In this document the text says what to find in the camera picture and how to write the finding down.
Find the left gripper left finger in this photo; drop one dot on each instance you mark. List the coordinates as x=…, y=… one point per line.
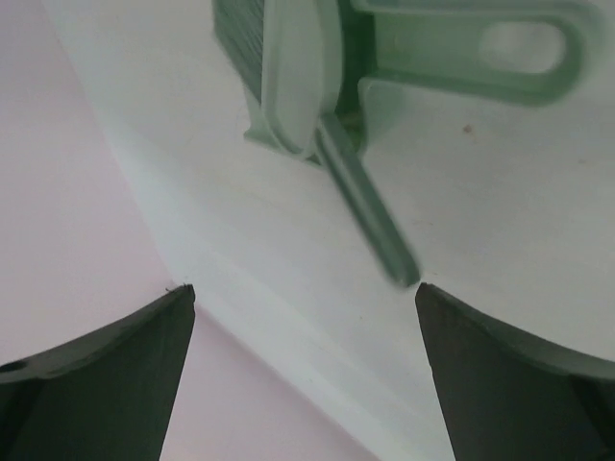
x=107, y=395

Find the green dustpan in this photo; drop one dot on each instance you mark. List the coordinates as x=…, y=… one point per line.
x=442, y=45

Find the green hand brush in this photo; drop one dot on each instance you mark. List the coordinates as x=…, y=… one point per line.
x=290, y=57

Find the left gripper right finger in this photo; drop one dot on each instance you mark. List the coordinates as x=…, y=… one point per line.
x=507, y=394

